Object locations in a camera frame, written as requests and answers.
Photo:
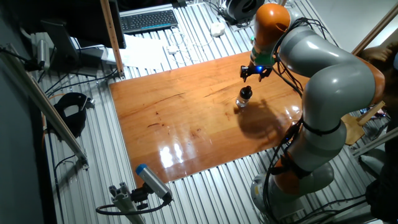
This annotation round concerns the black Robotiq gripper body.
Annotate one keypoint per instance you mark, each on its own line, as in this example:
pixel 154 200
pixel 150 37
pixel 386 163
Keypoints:
pixel 258 70

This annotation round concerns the white paper sheet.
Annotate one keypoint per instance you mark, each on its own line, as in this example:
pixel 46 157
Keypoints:
pixel 143 51

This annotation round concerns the white lumpy plastic object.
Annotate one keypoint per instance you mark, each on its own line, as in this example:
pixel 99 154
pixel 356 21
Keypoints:
pixel 217 29

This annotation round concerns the light wooden chair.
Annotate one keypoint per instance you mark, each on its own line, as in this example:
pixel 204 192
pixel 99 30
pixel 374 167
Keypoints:
pixel 353 129

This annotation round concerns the large wooden board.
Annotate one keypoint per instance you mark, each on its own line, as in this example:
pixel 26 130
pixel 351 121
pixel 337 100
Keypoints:
pixel 186 124

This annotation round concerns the grey camera with blue cap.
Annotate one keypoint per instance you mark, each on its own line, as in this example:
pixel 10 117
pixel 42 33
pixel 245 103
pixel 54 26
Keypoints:
pixel 152 182

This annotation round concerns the black computer monitor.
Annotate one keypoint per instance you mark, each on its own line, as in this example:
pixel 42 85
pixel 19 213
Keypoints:
pixel 77 21

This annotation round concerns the person in brown jacket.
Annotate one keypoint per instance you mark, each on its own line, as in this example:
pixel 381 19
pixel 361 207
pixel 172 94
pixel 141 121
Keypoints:
pixel 384 59

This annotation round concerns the tall slanted frame pole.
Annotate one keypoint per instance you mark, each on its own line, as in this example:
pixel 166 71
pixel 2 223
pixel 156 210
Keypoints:
pixel 111 37

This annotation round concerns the brown diagonal frame beam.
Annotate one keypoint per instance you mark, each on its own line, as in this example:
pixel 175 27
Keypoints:
pixel 376 28

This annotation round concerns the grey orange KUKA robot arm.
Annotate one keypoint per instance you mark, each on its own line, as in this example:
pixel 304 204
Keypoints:
pixel 335 84

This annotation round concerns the black clamp bracket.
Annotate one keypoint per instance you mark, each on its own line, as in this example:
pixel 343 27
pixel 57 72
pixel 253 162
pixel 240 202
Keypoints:
pixel 72 116

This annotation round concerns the silver cylindrical device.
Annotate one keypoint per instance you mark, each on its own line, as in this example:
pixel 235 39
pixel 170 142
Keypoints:
pixel 43 54

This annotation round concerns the black computer keyboard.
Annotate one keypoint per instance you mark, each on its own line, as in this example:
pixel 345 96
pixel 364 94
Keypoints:
pixel 148 21

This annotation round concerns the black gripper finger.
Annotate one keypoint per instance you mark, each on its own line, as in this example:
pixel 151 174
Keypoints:
pixel 244 73
pixel 266 76

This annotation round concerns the long diagonal aluminium bar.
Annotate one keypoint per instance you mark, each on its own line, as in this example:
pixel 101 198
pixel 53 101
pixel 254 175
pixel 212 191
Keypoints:
pixel 43 102

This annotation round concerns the aluminium profile camera mount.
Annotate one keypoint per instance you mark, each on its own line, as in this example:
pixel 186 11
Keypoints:
pixel 124 202

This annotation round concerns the white charger adapter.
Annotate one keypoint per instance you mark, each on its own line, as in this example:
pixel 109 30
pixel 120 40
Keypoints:
pixel 172 49

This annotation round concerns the black round drum device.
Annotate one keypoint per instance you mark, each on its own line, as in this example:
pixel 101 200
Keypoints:
pixel 244 9

